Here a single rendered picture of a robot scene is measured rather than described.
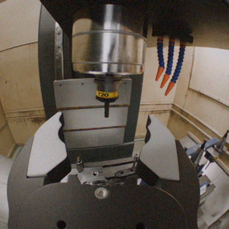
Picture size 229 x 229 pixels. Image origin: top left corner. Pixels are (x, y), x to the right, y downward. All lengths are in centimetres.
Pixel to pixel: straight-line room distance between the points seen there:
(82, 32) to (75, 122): 66
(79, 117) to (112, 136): 29
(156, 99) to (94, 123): 84
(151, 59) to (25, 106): 137
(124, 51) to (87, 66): 7
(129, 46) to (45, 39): 64
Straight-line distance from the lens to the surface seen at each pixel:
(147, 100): 134
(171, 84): 31
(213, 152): 64
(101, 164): 82
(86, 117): 79
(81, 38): 22
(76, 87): 71
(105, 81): 25
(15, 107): 140
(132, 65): 21
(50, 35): 78
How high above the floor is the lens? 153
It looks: 27 degrees down
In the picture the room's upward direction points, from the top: 3 degrees clockwise
